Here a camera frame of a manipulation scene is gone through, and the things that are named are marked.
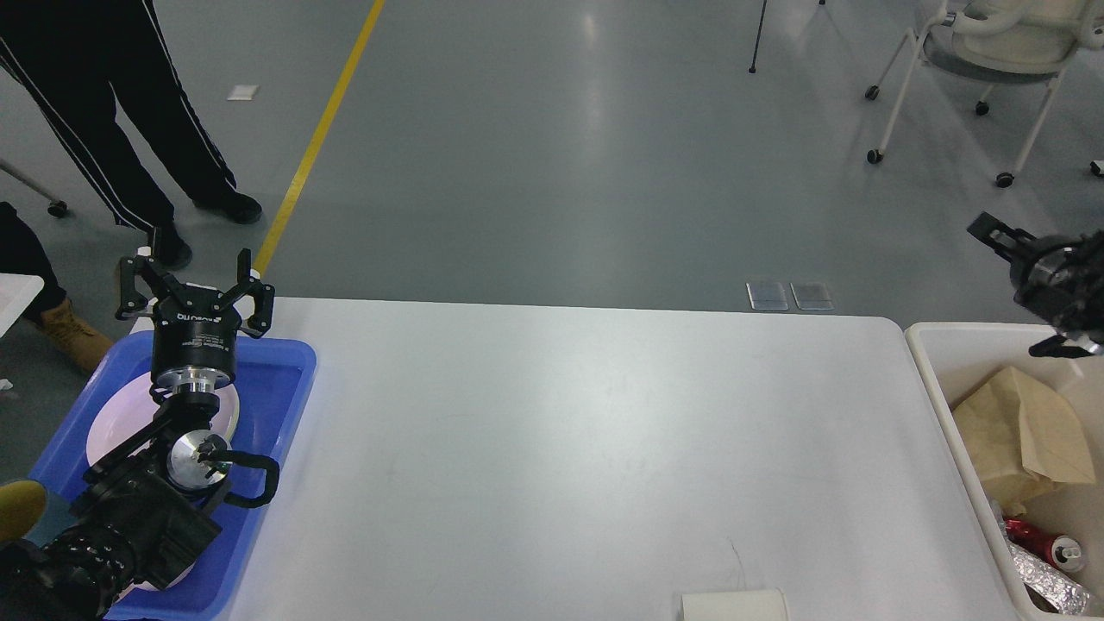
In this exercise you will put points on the beige plastic bin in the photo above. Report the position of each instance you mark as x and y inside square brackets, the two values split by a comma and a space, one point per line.
[954, 359]

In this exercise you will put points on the white side table left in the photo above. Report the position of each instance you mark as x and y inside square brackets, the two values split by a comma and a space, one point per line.
[17, 292]

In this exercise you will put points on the red foil wrapper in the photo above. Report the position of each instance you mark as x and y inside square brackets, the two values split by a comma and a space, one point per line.
[1061, 551]

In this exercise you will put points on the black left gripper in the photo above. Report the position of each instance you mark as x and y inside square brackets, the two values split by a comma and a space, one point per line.
[193, 343]

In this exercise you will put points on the aluminium foil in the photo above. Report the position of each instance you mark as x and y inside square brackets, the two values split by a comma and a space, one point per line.
[1058, 592]

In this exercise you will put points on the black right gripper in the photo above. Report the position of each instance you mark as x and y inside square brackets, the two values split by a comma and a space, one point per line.
[1057, 278]

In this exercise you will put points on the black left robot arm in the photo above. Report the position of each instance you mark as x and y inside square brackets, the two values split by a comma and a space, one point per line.
[146, 513]

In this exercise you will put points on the white paper cup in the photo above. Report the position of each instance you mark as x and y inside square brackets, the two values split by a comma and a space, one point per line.
[764, 604]

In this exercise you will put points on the teal mug yellow inside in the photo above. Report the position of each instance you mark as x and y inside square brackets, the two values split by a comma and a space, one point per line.
[23, 505]

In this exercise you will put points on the metal floor plate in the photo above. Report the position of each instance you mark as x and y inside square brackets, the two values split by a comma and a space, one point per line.
[768, 296]
[812, 296]

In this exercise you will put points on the brown paper bag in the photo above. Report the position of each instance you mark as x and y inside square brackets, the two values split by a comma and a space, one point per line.
[1023, 439]

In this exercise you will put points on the pink plate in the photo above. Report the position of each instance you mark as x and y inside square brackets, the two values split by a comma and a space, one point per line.
[132, 407]

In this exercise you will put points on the black tripod leg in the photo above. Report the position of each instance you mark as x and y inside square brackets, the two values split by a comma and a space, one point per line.
[753, 65]

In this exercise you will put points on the metal floor plate right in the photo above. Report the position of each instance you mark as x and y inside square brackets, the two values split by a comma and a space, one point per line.
[812, 296]

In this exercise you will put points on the metal floor plate left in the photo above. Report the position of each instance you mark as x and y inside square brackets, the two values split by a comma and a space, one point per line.
[768, 296]

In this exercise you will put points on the brown boot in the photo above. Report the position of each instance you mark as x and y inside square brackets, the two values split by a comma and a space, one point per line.
[51, 310]

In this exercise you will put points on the person in striped track pants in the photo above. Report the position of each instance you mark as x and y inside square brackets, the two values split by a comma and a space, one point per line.
[82, 62]

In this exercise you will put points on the white chair base left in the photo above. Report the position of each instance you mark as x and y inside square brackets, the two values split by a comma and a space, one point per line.
[55, 206]

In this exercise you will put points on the white office chair right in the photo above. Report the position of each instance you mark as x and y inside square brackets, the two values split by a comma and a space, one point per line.
[993, 43]

